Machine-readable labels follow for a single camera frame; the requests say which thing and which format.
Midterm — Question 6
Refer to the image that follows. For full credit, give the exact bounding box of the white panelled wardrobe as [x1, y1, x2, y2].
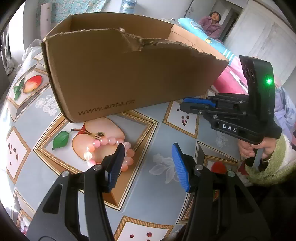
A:
[223, 0, 296, 86]

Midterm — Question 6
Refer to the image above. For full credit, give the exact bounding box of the grey lace pillow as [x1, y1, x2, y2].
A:
[159, 17, 179, 25]

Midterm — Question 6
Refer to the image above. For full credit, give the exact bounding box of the blue water bottle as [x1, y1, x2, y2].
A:
[120, 0, 138, 13]

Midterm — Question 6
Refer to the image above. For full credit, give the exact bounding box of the person's right hand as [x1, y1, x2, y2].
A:
[238, 136, 277, 163]

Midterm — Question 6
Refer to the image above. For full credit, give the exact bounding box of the large pink bead bracelet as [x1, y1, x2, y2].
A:
[84, 137, 135, 167]

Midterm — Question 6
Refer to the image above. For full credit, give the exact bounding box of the lavender garment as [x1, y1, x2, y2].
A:
[274, 80, 296, 139]

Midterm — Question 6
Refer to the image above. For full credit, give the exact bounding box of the blue printed pillow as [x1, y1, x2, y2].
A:
[178, 18, 235, 62]

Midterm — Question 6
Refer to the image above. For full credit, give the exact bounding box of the teal floral cloth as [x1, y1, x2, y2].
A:
[52, 0, 109, 12]

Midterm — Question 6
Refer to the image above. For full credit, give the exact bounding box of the person's right forearm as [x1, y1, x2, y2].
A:
[244, 133, 296, 187]

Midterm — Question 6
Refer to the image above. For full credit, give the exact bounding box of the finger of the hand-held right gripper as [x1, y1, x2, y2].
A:
[180, 103, 215, 115]
[182, 97, 216, 107]

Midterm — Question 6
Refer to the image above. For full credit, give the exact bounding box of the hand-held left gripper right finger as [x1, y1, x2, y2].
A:
[171, 142, 271, 241]

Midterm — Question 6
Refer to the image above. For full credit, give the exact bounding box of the brown cardboard box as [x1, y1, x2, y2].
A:
[42, 13, 229, 123]

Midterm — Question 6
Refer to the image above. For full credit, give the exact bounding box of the pink floral blanket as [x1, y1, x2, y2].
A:
[211, 57, 250, 95]

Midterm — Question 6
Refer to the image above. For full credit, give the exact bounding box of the white plastic bag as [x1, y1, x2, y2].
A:
[22, 39, 43, 61]

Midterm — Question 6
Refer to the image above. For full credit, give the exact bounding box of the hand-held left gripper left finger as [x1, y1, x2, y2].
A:
[26, 143, 126, 241]

